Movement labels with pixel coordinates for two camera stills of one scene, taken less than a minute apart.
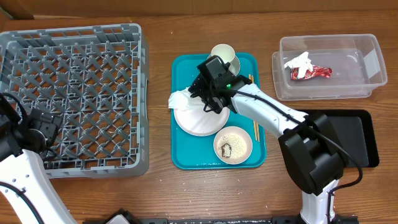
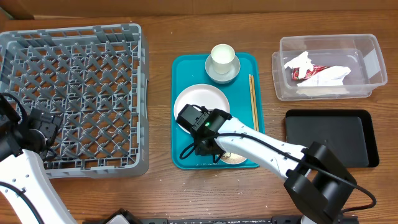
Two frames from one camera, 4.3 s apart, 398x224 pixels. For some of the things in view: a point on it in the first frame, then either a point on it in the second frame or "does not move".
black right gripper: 197,87 to 199,152
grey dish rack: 96,79 does not move
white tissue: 182,99 to 329,76
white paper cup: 225,51 does not move
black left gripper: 47,123 does not move
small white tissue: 302,62 does not move
